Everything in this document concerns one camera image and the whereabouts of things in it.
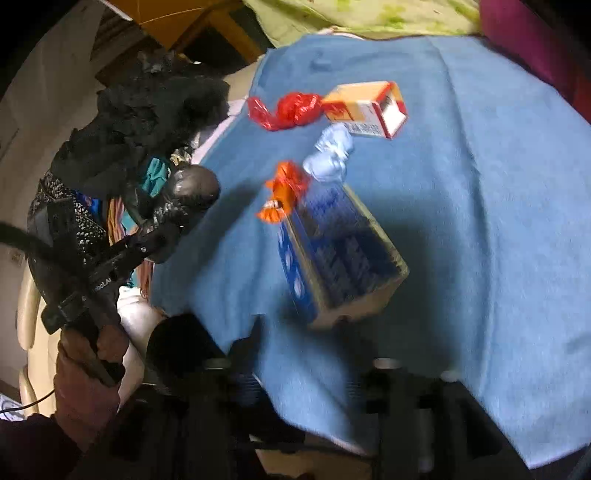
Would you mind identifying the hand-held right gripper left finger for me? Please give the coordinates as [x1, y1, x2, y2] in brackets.
[143, 314, 273, 480]

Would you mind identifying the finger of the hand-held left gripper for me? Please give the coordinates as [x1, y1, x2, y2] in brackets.
[92, 198, 185, 296]

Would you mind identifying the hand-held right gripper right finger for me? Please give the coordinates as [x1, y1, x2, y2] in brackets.
[337, 318, 532, 480]

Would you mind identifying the black plastic bag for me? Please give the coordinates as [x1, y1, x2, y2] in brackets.
[159, 166, 221, 222]

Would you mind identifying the blue cardboard box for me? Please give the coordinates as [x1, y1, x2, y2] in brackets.
[276, 182, 410, 329]

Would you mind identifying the orange snack wrapper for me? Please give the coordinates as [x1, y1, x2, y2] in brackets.
[256, 161, 311, 225]

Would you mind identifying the light blue candy wrapper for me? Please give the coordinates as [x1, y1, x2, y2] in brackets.
[302, 124, 355, 182]

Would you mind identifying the red plastic wrapper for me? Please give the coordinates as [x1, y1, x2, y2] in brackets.
[247, 91, 325, 132]

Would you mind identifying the orange and white carton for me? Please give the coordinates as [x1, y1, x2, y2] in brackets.
[321, 80, 408, 140]

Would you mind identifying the person's left forearm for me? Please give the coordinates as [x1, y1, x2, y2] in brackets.
[0, 413, 93, 480]

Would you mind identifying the person's left hand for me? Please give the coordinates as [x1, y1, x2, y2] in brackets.
[54, 318, 132, 450]

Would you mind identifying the white bed sheet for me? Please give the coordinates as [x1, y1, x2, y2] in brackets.
[115, 286, 167, 374]

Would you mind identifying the teal cloth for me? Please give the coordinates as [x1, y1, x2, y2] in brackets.
[141, 157, 171, 195]

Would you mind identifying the black dotted cloth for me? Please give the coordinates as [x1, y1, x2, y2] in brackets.
[28, 171, 109, 259]

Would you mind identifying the black clothing pile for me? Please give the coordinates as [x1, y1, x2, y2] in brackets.
[51, 48, 232, 217]

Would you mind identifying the blue towel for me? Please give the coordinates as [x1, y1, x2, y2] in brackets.
[150, 34, 591, 469]

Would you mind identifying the orange wooden cabinet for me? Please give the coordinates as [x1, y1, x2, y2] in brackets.
[108, 0, 241, 51]

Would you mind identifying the green floral quilt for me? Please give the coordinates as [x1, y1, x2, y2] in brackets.
[242, 0, 483, 40]

